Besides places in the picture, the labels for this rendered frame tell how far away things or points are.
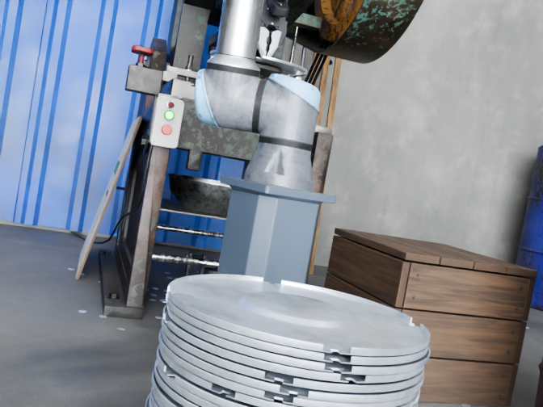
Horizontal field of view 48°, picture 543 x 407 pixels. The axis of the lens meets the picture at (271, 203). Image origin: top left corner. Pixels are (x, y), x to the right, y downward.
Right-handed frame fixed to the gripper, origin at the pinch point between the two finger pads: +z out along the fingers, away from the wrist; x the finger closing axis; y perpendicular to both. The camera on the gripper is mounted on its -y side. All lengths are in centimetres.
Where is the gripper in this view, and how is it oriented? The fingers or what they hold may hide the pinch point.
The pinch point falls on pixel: (266, 56)
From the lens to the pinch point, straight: 178.9
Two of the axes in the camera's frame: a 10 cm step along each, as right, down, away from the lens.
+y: -2.8, -1.0, 9.5
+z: -1.7, 9.8, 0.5
